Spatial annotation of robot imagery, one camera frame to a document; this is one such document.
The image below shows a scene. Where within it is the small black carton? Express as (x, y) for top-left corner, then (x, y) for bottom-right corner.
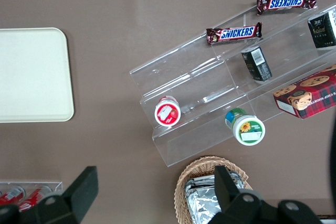
(307, 8), (336, 49)
(240, 46), (273, 82)

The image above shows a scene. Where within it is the foil-wrapped pack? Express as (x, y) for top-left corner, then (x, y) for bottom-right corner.
(183, 175), (215, 195)
(183, 171), (247, 224)

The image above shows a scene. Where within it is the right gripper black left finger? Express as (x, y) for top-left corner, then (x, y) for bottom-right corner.
(19, 166), (99, 224)

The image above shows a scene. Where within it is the red tartan cookie box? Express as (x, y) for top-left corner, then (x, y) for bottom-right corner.
(272, 64), (336, 120)

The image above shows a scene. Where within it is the clear acrylic bottle rack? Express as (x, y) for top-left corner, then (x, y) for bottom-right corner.
(0, 180), (64, 210)

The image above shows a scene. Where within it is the clear acrylic tiered stand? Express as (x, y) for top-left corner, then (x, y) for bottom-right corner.
(129, 0), (336, 167)

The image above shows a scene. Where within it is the Snickers chocolate bar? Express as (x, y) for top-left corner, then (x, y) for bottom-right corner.
(205, 22), (263, 46)
(256, 0), (318, 16)

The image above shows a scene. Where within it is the red strawberry yogurt cup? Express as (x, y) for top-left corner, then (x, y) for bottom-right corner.
(154, 96), (182, 127)

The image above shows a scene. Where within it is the green sunflower lid cup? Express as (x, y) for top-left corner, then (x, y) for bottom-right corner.
(224, 108), (266, 146)

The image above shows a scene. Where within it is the wicker basket with foil packs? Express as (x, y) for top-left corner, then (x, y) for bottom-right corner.
(174, 155), (254, 224)

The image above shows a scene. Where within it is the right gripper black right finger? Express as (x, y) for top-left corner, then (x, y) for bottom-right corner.
(207, 166), (279, 224)

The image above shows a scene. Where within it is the cream plastic tray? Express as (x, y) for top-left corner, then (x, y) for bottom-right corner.
(0, 27), (75, 123)

